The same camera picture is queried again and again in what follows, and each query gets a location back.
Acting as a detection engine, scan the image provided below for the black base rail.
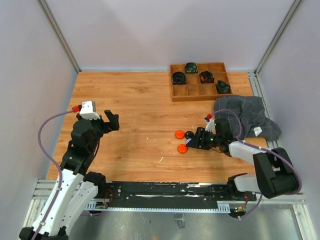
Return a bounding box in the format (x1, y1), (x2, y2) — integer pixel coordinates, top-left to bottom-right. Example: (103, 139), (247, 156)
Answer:
(94, 181), (257, 211)

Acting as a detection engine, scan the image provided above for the orange earbud case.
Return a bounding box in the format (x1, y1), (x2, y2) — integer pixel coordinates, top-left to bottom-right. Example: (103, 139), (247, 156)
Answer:
(174, 130), (185, 139)
(177, 144), (188, 154)

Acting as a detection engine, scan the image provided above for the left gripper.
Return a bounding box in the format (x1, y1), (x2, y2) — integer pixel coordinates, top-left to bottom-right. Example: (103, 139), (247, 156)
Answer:
(85, 109), (119, 152)

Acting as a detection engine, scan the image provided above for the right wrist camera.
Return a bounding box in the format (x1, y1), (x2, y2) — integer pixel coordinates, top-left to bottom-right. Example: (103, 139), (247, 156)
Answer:
(204, 117), (216, 133)

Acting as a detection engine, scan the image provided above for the grey checked cloth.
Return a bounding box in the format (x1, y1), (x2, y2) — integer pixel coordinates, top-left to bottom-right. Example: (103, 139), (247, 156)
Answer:
(213, 95), (281, 141)

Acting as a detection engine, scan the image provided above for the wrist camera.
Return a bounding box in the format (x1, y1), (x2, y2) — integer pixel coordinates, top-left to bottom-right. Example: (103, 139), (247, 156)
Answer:
(204, 117), (216, 133)
(79, 100), (101, 121)

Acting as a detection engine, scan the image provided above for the coiled red black strap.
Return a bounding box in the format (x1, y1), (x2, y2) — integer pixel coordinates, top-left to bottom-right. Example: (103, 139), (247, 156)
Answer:
(199, 70), (215, 84)

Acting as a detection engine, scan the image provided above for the black earbud case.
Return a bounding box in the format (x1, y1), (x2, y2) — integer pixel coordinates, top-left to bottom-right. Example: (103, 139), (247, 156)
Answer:
(184, 131), (195, 139)

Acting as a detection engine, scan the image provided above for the coiled green black strap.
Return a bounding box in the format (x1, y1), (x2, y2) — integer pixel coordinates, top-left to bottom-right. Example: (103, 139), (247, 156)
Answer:
(184, 62), (199, 75)

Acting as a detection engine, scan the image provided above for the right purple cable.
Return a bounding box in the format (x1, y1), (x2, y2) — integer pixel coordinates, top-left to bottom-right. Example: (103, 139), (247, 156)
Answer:
(204, 109), (303, 221)

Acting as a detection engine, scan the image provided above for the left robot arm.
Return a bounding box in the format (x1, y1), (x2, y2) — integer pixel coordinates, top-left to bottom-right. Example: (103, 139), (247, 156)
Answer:
(19, 106), (120, 240)

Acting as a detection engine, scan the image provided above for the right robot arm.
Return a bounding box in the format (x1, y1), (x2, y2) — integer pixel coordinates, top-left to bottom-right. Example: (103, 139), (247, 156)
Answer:
(186, 118), (301, 200)

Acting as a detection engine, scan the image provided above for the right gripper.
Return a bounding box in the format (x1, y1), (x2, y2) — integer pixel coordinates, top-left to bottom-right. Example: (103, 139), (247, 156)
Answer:
(186, 127), (222, 150)

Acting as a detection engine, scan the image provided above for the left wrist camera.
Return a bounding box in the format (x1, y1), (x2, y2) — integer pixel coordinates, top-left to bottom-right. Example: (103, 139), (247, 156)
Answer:
(79, 100), (101, 121)

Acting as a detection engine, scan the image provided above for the wooden compartment tray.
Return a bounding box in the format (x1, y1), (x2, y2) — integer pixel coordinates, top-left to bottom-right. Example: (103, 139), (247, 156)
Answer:
(170, 62), (234, 102)

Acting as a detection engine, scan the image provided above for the coiled dark strap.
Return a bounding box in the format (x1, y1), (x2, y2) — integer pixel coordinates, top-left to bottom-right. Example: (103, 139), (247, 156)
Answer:
(215, 80), (232, 95)

